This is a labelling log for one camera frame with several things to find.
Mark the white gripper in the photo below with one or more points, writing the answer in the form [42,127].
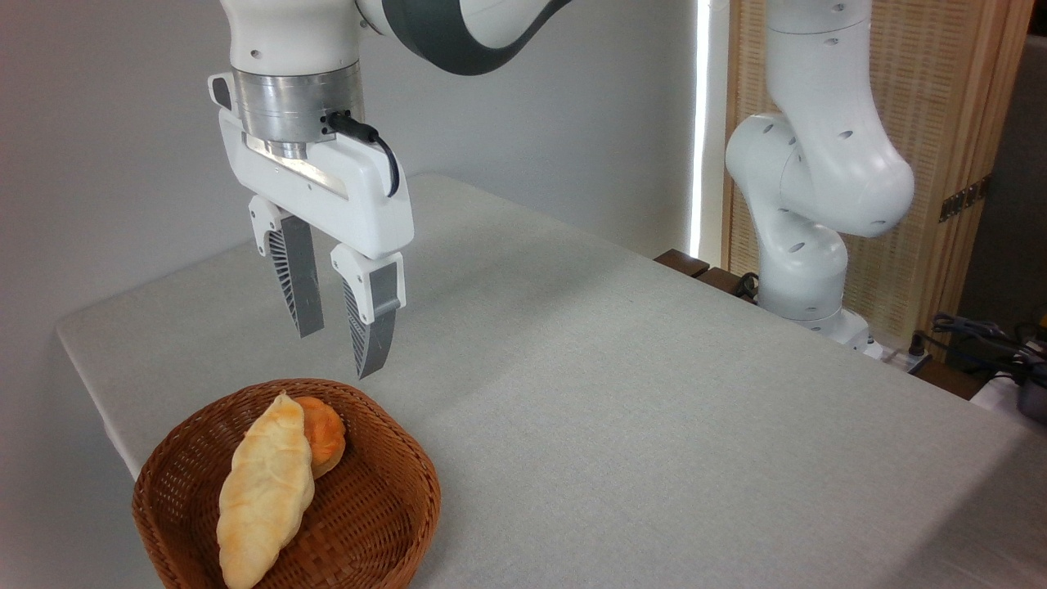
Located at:
[360,204]

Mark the long pale bread loaf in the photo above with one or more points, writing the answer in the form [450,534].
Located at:
[262,491]

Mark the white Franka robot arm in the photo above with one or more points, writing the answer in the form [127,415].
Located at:
[818,164]

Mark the round orange bread bun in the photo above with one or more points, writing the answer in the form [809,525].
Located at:
[327,433]

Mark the brown wicker basket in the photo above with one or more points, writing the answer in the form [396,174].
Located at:
[368,507]

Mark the grey tablecloth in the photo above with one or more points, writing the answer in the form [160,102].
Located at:
[654,409]

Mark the dark brown wooden block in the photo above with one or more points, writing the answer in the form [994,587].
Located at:
[683,262]
[724,282]

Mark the white power strip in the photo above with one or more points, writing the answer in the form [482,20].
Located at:
[904,360]

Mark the dark metal screen hinge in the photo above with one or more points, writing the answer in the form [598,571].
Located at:
[965,199]

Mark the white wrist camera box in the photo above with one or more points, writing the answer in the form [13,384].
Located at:
[219,90]

